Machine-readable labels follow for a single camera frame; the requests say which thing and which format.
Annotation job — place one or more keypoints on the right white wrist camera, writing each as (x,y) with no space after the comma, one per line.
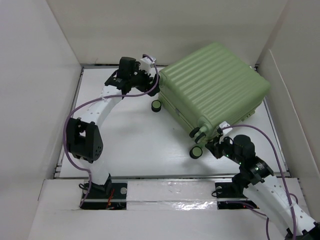
(223,131)

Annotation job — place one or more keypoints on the green hard-shell suitcase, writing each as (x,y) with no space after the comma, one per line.
(208,88)

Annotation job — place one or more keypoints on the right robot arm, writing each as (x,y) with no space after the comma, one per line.
(257,182)

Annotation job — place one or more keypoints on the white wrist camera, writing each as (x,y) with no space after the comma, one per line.
(223,131)
(146,63)

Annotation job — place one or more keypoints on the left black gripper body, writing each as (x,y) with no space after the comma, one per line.
(140,79)

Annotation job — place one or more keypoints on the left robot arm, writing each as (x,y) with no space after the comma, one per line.
(82,137)

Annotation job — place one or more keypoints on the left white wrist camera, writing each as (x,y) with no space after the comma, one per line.
(146,63)

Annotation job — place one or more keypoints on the metal mounting rail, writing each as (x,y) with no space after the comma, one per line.
(169,194)

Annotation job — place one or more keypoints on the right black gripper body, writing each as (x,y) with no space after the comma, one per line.
(221,146)

